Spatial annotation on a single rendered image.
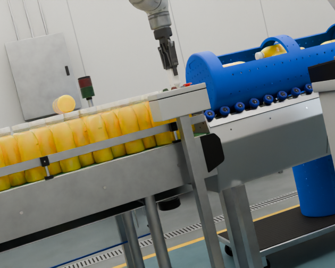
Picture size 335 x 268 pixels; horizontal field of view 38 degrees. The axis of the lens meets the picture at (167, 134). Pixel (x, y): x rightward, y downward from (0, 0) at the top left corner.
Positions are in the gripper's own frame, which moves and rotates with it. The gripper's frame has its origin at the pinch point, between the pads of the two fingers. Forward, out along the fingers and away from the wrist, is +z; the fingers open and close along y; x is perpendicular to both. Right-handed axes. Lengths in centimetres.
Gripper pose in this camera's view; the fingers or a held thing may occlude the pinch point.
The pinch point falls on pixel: (173, 76)
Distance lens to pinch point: 204.8
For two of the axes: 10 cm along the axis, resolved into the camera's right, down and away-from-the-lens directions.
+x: -9.0, 2.5, -3.6
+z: 2.4, 9.7, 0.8
